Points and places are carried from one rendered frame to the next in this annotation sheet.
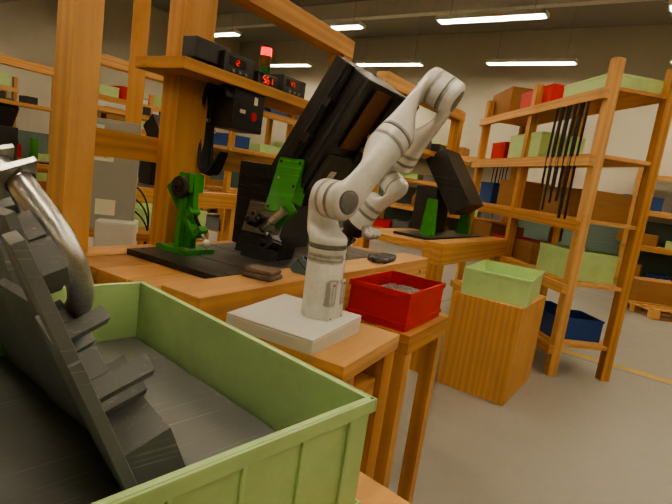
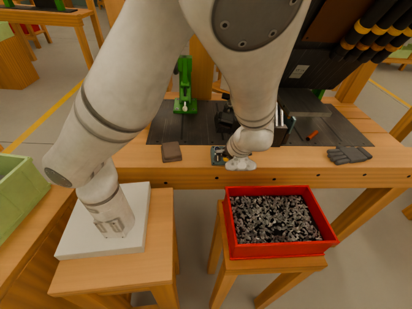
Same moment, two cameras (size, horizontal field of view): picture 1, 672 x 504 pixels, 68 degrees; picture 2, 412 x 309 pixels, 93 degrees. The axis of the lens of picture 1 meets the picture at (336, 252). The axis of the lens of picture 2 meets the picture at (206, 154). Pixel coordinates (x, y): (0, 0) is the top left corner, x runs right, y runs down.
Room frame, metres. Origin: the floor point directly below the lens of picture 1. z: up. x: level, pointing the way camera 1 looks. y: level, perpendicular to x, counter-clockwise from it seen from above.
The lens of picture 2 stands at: (1.21, -0.36, 1.48)
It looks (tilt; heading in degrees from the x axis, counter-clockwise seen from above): 43 degrees down; 53
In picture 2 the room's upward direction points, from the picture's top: 5 degrees clockwise
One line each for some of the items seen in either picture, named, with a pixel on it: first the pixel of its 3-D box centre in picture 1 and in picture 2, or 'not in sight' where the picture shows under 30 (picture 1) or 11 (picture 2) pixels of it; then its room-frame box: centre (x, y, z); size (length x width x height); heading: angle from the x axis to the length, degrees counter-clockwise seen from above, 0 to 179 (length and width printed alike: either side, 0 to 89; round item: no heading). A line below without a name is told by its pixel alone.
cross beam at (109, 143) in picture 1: (222, 160); not in sight; (2.15, 0.54, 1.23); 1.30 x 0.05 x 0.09; 149
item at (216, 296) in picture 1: (335, 286); (265, 167); (1.82, -0.02, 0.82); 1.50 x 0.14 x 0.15; 149
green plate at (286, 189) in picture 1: (289, 185); not in sight; (1.87, 0.21, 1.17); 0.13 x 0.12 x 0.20; 149
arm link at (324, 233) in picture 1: (330, 215); (87, 170); (1.17, 0.02, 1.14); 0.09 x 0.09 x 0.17; 40
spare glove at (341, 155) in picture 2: (380, 257); (346, 153); (2.12, -0.20, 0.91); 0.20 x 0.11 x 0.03; 159
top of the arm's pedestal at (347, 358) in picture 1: (316, 337); (124, 232); (1.18, 0.02, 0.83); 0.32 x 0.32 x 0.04; 63
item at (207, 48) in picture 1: (205, 52); not in sight; (1.83, 0.56, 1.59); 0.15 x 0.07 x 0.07; 149
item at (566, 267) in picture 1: (532, 209); not in sight; (4.71, -1.78, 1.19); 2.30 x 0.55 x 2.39; 7
